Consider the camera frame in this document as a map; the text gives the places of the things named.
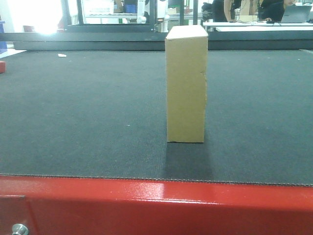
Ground brown cardboard box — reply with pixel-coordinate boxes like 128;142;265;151
165;25;208;143

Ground black conveyor belt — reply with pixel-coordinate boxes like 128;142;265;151
0;41;313;186

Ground person in black leaning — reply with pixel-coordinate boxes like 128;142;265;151
212;0;239;23

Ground white table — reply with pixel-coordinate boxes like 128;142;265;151
203;21;313;32

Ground seated person in black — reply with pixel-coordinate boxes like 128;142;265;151
259;0;296;22

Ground red block at left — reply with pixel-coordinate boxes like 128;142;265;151
0;61;6;73

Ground blue bin at left edge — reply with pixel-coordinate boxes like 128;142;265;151
0;20;7;54

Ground grey laptop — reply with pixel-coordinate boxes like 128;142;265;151
281;5;312;23

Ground black metal frame structure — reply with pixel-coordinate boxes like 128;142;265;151
61;0;201;33

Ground red conveyor frame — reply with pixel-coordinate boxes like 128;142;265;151
0;176;313;235

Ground silver bolt on frame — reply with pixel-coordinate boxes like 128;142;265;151
11;224;29;235

